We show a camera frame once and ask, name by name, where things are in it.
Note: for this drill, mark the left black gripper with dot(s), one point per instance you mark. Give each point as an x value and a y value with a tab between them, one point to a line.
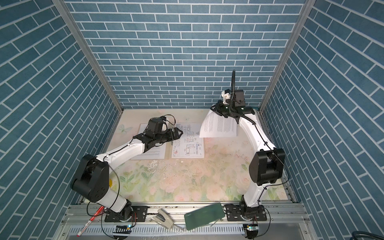
170	137

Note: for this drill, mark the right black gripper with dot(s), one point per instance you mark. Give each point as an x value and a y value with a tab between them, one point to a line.
219	106

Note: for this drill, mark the beige cardboard file folder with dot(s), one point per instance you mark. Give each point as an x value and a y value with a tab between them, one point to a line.
169	151

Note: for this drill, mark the small-text printed paper sheet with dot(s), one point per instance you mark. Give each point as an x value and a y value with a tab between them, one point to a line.
215	126

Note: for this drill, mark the diagram printed paper sheet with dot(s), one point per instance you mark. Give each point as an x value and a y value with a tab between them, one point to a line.
189	145

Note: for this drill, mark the text printed paper sheet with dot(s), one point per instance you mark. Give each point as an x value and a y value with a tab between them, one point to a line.
155	153

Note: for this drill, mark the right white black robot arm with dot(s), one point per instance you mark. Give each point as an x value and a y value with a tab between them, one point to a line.
267	164

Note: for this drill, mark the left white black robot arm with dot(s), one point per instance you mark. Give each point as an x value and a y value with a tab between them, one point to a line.
91	178

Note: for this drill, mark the grey stapler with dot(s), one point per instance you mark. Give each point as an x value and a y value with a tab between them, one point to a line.
163	218

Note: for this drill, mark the red white marker pen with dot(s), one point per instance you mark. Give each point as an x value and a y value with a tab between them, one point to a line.
99	211

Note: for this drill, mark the green notebook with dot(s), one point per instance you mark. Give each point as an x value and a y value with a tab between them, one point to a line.
204	216

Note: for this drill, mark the left controller board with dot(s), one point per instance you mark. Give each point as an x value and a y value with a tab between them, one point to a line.
122	231

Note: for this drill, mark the controller board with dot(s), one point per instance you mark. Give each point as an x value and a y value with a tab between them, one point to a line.
251	231
122	231

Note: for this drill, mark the right controller board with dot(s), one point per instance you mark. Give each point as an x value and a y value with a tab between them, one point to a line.
251	231

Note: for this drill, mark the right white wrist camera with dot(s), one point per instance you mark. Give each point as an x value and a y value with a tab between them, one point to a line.
226	97

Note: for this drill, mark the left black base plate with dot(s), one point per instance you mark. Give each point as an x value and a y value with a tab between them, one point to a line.
139	213

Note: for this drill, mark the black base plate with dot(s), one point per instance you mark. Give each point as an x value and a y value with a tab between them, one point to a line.
139	213
232	212

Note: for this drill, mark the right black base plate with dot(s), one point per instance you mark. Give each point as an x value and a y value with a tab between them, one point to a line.
232	212

